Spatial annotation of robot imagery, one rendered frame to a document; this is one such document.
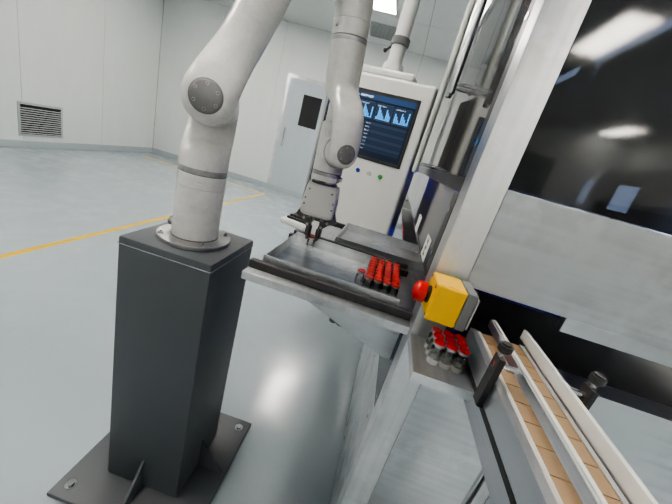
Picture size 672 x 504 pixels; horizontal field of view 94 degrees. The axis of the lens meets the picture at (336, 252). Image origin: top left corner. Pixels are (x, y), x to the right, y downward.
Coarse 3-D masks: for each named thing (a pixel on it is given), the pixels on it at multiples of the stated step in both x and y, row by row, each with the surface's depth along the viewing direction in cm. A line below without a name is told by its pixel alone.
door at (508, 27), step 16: (512, 0) 78; (528, 0) 62; (512, 16) 72; (496, 32) 86; (512, 32) 67; (496, 48) 79; (512, 48) 62; (496, 64) 72; (480, 80) 87; (496, 80) 67; (480, 96) 79; (464, 112) 96; (480, 112) 73; (464, 128) 87; (480, 128) 68; (464, 144) 80; (448, 160) 97; (464, 160) 73; (464, 176) 68
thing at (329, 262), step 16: (288, 240) 92; (304, 240) 100; (320, 240) 99; (272, 256) 76; (288, 256) 88; (304, 256) 91; (320, 256) 94; (336, 256) 98; (352, 256) 99; (368, 256) 98; (304, 272) 75; (320, 272) 75; (336, 272) 86; (352, 272) 89; (352, 288) 74
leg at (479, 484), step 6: (480, 474) 51; (480, 480) 50; (474, 486) 51; (480, 486) 50; (486, 486) 49; (468, 492) 53; (474, 492) 51; (480, 492) 50; (486, 492) 49; (468, 498) 52; (474, 498) 51; (480, 498) 50; (486, 498) 49
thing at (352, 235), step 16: (352, 224) 131; (336, 240) 107; (352, 240) 120; (368, 240) 126; (384, 240) 130; (400, 240) 129; (384, 256) 105; (400, 256) 117; (416, 256) 123; (416, 272) 105
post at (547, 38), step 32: (544, 0) 48; (576, 0) 47; (544, 32) 49; (576, 32) 48; (512, 64) 54; (544, 64) 50; (512, 96) 52; (544, 96) 51; (512, 128) 53; (480, 160) 56; (512, 160) 55; (480, 192) 57; (448, 224) 64; (480, 224) 58; (448, 256) 61; (416, 320) 66; (384, 384) 77; (416, 384) 70; (384, 416) 74; (384, 448) 77; (352, 480) 82
